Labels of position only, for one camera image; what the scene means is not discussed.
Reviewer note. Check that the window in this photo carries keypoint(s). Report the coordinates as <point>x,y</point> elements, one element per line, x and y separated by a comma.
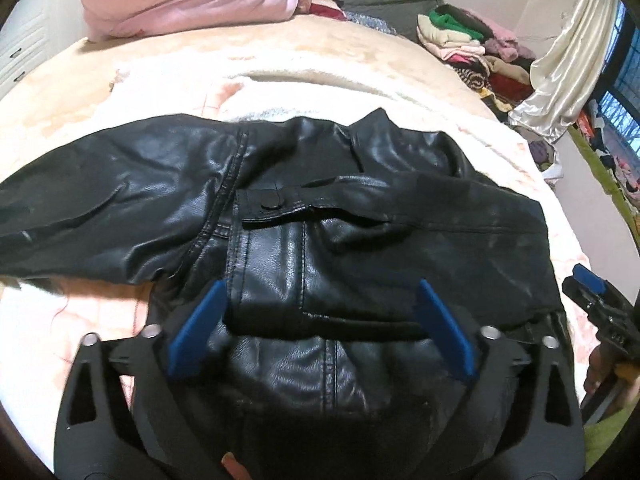
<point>622,85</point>

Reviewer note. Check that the bed with beige sheet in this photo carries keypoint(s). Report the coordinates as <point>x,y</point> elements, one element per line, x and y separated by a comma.
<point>175,45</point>

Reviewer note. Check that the white wardrobe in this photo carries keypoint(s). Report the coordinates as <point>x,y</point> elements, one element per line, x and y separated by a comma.
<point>20,40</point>

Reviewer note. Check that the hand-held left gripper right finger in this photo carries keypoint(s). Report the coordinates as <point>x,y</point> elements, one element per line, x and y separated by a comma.
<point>445,330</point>

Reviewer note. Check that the grey patterned cloth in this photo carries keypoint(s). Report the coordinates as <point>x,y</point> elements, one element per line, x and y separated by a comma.
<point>370,22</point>

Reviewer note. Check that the person's right forearm green sleeve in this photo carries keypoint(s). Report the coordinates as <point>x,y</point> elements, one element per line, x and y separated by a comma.
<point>605,440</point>

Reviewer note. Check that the person's left hand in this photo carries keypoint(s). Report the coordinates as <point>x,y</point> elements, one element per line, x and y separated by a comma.
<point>237,467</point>

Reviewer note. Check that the black leather jacket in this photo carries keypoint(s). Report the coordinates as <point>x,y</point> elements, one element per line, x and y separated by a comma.
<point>300,240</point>

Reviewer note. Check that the heap of colourful clothes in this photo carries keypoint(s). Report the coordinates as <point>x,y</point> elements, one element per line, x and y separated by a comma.
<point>602,130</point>

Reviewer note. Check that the green cloth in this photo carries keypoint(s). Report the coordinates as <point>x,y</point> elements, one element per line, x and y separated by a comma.
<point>595,170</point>

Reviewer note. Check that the red cloth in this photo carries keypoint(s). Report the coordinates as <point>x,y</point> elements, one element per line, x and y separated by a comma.
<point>327,11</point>

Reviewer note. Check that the pile of folded clothes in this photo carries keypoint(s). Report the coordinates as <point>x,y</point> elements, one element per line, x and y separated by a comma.
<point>470,55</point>

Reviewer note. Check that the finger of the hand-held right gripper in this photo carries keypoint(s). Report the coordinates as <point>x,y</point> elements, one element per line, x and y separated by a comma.
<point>584,275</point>

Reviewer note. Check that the cream satin curtain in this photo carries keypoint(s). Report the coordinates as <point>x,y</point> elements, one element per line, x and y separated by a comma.
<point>570,70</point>

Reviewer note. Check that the purple patterned cloth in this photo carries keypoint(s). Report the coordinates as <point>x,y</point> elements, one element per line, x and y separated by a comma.
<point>541,152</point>

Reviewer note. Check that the white fluffy blanket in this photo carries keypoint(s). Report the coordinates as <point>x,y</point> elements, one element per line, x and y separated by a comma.
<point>250,67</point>

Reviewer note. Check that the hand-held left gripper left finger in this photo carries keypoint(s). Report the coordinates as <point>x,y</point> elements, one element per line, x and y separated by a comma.
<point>200,330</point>

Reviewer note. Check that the person's right hand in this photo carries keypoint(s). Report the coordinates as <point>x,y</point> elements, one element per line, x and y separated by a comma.
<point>600,375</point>

